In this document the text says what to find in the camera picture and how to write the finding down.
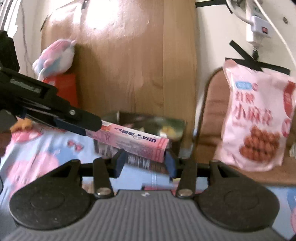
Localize dark sheep-print cardboard box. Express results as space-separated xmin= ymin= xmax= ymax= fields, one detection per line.
xmin=93 ymin=111 xmax=186 ymax=174

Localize white power cable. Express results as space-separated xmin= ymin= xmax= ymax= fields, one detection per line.
xmin=225 ymin=0 xmax=296 ymax=64

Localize pastel plush toy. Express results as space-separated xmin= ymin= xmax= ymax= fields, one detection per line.
xmin=32 ymin=39 xmax=76 ymax=81

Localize person's left hand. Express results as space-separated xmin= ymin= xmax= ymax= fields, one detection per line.
xmin=0 ymin=130 xmax=11 ymax=157

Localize white power strip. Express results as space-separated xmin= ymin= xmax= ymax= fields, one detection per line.
xmin=245 ymin=1 xmax=273 ymax=50

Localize red gift box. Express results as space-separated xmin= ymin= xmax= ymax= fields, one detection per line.
xmin=43 ymin=74 xmax=79 ymax=108

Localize pink candy box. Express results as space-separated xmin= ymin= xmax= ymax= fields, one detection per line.
xmin=86 ymin=121 xmax=170 ymax=163

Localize pink fried-twist snack bag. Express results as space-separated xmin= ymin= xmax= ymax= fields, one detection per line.
xmin=214 ymin=60 xmax=295 ymax=172

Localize wooden headboard panel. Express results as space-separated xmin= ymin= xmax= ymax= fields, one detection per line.
xmin=41 ymin=1 xmax=197 ymax=148

